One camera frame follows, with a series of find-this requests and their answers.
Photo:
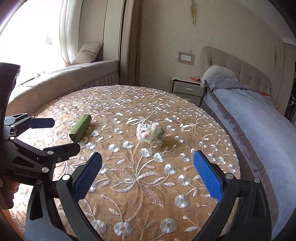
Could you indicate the beige wardrobe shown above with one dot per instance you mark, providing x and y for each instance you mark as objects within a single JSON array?
[{"x": 286, "y": 97}]

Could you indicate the beige cushion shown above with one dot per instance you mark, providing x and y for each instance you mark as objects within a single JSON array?
[{"x": 87, "y": 53}]

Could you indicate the grey pillow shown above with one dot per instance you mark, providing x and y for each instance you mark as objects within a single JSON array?
[{"x": 216, "y": 70}]

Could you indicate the grey upholstered bed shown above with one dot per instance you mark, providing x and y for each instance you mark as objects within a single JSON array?
[{"x": 263, "y": 138}]

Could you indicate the orange item on nightstand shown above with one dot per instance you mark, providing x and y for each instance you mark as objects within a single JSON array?
[{"x": 195, "y": 79}]

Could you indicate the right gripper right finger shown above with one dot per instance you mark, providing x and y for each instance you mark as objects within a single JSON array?
[{"x": 242, "y": 211}]

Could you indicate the gold wall lamp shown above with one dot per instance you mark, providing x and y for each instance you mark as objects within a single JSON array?
[
  {"x": 274, "y": 57},
  {"x": 193, "y": 11}
]

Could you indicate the beige embroidered tablecloth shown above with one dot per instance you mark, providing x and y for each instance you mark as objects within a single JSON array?
[{"x": 141, "y": 193}]

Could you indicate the framed wall switch panel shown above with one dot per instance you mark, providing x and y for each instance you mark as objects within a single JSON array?
[{"x": 186, "y": 58}]

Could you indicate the floral wrapper ball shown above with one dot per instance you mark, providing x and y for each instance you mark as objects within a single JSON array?
[{"x": 151, "y": 134}]

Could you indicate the green cylindrical object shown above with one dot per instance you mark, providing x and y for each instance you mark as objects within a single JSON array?
[{"x": 80, "y": 128}]

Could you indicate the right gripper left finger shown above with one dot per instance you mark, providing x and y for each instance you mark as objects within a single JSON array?
[{"x": 43, "y": 220}]

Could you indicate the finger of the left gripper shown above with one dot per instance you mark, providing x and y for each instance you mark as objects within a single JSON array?
[
  {"x": 62, "y": 152},
  {"x": 41, "y": 123}
]

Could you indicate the grey bedside nightstand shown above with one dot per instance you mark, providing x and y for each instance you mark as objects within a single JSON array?
[{"x": 187, "y": 89}]

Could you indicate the beige window seat bench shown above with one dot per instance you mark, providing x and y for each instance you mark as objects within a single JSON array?
[{"x": 36, "y": 93}]

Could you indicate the white sheer curtain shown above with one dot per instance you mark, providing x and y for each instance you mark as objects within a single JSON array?
[{"x": 69, "y": 30}]

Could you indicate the person's hand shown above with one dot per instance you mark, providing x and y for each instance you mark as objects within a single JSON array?
[{"x": 12, "y": 186}]

